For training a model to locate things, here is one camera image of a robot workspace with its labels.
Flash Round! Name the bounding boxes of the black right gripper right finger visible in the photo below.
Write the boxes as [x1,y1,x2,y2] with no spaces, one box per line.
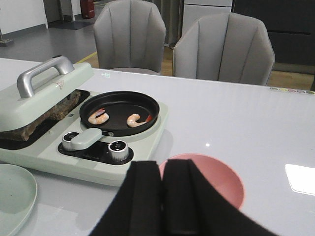
[163,159,273,236]

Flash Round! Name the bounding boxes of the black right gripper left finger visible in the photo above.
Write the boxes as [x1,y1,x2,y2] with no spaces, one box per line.
[90,161,162,236]

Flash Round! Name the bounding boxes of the pink bowl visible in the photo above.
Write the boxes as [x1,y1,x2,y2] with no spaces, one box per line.
[169,153,245,209]

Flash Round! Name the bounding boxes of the green breakfast maker lid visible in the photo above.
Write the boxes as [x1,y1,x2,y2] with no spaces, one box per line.
[0,56,94,132]

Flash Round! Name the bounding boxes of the bread slice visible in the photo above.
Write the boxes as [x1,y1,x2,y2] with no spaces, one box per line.
[48,90,81,120]
[0,116,51,141]

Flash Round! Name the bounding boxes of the rear shrimp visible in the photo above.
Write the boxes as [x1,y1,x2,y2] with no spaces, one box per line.
[126,114,152,127]

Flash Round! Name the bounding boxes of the shrimp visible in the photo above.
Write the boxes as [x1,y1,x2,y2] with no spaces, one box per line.
[88,108,110,125]
[126,114,152,127]

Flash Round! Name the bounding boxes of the green breakfast maker base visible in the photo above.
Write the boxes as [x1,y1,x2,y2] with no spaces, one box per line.
[0,89,168,186]

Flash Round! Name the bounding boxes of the front shrimp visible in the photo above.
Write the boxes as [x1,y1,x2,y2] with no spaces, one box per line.
[88,108,110,125]

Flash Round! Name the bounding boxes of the right silver knob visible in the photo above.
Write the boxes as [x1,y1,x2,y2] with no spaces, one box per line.
[108,140,128,162]

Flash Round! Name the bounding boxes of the silver knob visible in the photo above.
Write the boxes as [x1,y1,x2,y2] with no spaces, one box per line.
[62,132,79,151]
[108,140,128,162]

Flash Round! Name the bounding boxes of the black frying pan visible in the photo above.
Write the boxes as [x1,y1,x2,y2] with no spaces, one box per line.
[71,91,160,150]

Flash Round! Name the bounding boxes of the left silver knob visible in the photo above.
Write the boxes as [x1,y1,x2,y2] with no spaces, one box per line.
[62,132,79,151]

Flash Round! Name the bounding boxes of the green round plate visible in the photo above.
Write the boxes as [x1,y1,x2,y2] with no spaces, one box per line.
[0,164,37,236]

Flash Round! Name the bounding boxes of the right grey chair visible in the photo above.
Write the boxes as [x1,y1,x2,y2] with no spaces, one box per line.
[173,13,275,86]

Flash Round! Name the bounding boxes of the grey chair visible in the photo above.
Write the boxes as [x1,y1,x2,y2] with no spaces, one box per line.
[173,13,275,86]
[94,0,166,75]

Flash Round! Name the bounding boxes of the left grey chair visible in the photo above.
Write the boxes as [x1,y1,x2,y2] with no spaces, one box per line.
[94,0,166,75]

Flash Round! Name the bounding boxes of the white refrigerator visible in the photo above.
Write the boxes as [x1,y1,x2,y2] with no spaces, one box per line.
[182,0,233,36]

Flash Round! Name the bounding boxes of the dark counter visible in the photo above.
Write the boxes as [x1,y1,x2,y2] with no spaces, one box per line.
[232,0,315,66]

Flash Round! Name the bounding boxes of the red trash bin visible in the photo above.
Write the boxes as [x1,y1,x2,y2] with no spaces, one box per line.
[80,0,95,19]

